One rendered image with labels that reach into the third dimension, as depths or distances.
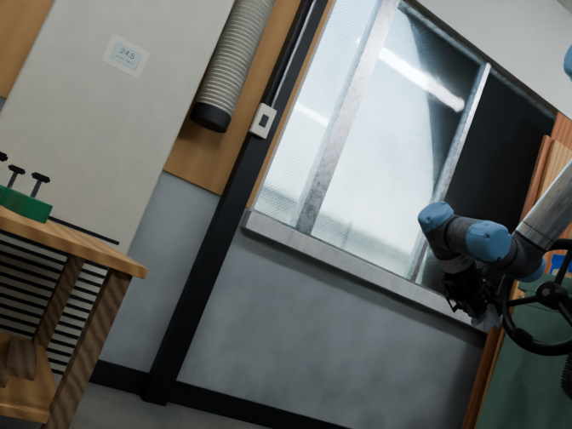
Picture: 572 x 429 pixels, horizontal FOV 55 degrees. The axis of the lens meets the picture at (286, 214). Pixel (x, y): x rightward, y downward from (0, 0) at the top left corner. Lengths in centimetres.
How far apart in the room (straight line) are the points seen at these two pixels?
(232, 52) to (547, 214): 138
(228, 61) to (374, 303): 135
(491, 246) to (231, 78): 134
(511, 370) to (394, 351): 127
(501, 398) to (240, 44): 152
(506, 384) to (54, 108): 157
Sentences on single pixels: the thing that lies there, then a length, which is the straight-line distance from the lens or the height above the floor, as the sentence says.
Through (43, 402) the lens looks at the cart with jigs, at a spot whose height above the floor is 18.
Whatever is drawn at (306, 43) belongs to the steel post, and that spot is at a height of 160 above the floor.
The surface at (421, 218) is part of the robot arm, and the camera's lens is 119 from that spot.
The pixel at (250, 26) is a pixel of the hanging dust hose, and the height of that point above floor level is 149.
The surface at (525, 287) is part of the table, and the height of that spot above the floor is 85.
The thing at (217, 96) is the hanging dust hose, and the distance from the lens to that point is 214.
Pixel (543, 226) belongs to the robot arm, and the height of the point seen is 89.
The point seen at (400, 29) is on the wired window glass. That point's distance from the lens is 297.
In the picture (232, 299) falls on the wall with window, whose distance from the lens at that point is 238.
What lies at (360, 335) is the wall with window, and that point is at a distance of 275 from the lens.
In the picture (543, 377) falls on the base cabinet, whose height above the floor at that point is 62.
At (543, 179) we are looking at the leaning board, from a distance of 333.
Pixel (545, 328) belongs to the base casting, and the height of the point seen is 75.
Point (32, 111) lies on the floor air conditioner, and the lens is 189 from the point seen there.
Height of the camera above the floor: 59
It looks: 7 degrees up
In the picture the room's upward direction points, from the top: 21 degrees clockwise
